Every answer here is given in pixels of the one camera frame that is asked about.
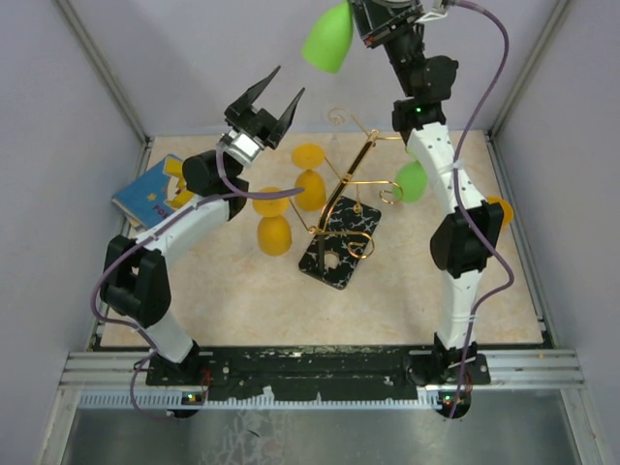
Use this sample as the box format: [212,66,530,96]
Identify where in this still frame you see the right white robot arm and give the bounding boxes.
[350,1,504,384]

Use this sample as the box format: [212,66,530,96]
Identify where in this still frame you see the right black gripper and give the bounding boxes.
[343,0,421,99]

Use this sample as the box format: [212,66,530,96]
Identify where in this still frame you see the orange goblet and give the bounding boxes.
[487,196,514,230]
[292,143,326,211]
[252,198,292,257]

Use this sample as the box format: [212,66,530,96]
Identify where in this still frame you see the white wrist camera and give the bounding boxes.
[417,0,456,23]
[217,129,264,168]

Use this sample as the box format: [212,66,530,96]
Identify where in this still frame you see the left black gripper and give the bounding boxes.
[224,66,303,151]

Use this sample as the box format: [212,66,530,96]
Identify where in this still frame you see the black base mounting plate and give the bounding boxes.
[146,345,491,401]

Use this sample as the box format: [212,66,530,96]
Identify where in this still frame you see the green goblet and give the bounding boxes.
[394,153,428,203]
[301,1,354,74]

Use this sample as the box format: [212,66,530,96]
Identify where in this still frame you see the white cable duct strip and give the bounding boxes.
[77,389,469,411]

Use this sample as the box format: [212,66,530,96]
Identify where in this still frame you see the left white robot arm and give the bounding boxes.
[91,74,301,385]

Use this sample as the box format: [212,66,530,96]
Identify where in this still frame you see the blue yellow box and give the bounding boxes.
[111,154,194,231]

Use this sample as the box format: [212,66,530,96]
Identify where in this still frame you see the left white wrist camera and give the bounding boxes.
[217,129,264,168]

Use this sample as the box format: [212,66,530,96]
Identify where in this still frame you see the aluminium frame rail front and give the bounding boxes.
[61,348,584,389]

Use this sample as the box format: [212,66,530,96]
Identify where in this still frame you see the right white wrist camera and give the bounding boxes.
[417,0,456,23]

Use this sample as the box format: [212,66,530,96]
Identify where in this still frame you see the gold wine glass rack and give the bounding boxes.
[298,108,404,291]

